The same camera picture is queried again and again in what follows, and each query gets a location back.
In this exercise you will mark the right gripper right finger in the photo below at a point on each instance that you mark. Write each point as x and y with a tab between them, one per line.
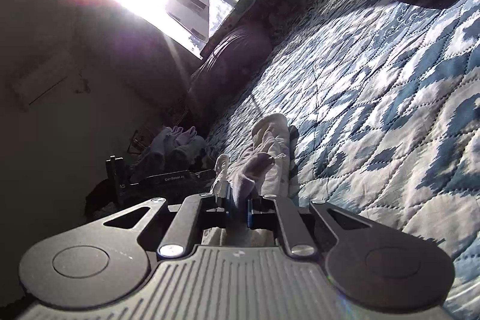
279	215

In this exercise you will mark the white floral baby garment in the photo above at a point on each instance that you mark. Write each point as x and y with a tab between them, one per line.
262	169

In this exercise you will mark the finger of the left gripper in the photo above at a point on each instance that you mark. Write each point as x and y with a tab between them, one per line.
220	188

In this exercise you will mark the purple pillow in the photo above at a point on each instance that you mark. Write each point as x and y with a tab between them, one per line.
227	70

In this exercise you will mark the stack of folded grey clothes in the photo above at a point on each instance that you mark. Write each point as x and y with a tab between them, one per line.
172	150

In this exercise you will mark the blue white patterned quilt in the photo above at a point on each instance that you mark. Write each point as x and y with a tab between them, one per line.
384	99

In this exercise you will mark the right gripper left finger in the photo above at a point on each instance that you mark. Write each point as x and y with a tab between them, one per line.
197	213

